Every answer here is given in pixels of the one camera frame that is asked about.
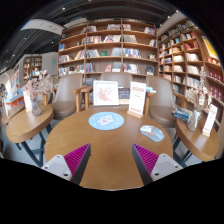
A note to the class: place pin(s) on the right wooden bookshelf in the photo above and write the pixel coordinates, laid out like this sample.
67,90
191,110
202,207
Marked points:
185,51

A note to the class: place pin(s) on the right beige armchair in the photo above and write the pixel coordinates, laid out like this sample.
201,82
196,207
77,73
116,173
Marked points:
161,105

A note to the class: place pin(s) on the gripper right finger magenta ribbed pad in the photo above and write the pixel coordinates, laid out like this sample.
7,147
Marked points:
152,166

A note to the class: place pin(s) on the round wooden side table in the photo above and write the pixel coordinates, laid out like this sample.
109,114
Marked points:
203,147
24,126

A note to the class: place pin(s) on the right round wooden side table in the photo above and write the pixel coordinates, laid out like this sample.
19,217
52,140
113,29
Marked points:
203,147

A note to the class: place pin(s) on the left beige armchair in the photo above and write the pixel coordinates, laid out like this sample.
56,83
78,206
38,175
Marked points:
68,96

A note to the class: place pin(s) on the white framed picture card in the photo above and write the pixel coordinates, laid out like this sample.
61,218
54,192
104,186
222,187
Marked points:
105,93

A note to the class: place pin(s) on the round wooden centre table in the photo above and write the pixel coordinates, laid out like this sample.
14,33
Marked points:
111,165

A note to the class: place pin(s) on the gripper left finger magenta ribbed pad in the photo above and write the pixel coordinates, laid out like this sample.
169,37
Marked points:
70,167

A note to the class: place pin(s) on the white sign on left table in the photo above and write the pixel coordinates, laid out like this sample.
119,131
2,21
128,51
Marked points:
27,101

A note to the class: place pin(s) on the large wooden centre bookshelf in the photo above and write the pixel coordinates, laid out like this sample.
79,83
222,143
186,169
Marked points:
109,45

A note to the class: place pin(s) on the far left wooden bookshelf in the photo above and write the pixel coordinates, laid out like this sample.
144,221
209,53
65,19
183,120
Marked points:
32,65

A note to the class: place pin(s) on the left glass vase with flowers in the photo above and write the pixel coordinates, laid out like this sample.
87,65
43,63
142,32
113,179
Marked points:
41,85

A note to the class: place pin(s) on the white sign on right table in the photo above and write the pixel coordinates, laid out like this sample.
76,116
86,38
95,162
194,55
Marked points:
210,120

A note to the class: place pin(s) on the stack of books on chair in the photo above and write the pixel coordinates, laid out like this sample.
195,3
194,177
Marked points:
182,113

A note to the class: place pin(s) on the white red sign stand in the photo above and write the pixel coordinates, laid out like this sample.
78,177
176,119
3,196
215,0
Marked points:
137,99

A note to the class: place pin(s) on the right glass vase with flowers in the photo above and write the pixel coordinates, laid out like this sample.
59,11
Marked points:
201,99

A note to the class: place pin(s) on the glass vase with flowers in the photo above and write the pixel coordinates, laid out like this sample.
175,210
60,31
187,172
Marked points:
201,99
41,85

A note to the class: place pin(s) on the left round wooden side table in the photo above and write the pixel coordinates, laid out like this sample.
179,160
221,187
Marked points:
24,126

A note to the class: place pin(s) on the round light blue mouse pad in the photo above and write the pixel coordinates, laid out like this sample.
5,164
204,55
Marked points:
106,121

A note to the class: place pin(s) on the white sign on table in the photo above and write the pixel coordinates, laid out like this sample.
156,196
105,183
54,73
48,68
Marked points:
27,101
210,120

